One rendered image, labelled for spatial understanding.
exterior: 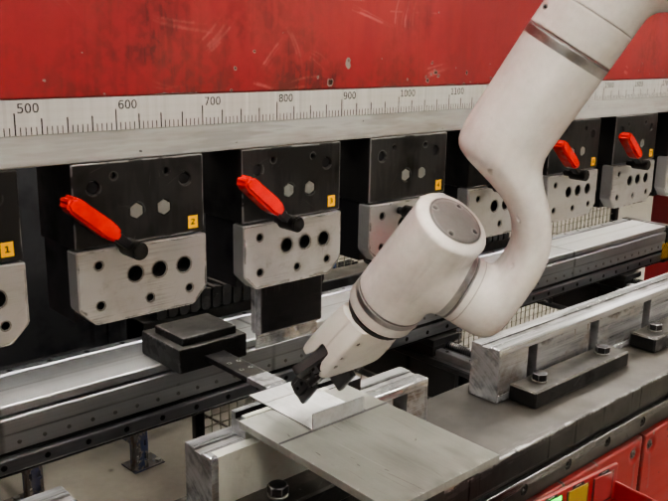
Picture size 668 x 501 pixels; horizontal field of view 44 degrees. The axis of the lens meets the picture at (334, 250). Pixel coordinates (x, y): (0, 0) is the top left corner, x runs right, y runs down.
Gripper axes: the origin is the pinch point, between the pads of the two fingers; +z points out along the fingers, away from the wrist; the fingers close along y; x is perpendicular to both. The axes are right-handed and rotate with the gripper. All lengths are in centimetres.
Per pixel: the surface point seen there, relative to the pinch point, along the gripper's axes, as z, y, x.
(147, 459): 182, -62, -61
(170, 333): 18.9, 4.9, -21.6
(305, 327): 0.0, -2.2, -7.7
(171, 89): -26.9, 19.3, -24.9
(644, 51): -30, -77, -28
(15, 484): 196, -23, -73
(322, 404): 3.7, -1.0, 1.7
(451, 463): -9.5, -2.2, 17.8
